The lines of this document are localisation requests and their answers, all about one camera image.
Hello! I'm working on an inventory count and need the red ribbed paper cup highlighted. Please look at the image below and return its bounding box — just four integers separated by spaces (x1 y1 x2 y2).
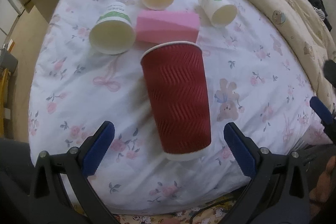
141 41 211 161

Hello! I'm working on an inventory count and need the white cup green leaf logo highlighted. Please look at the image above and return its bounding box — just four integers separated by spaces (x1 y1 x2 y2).
198 0 238 27

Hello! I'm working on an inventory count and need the white cup green band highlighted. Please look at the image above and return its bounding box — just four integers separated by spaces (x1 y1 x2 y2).
89 2 135 55

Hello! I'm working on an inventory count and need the pink faceted cup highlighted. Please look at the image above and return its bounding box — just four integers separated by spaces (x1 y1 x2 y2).
135 10 201 44

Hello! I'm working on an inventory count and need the person's right hand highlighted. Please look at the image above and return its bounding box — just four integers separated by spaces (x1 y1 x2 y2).
309 156 335 218

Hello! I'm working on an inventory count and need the dark clothes right of bed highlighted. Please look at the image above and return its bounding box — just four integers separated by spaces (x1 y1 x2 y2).
308 0 332 32

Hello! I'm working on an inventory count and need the cream bear-print duvet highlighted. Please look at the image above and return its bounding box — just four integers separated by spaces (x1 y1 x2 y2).
248 0 335 110

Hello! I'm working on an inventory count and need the floral white bed sheet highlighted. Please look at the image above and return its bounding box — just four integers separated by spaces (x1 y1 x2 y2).
29 0 335 216

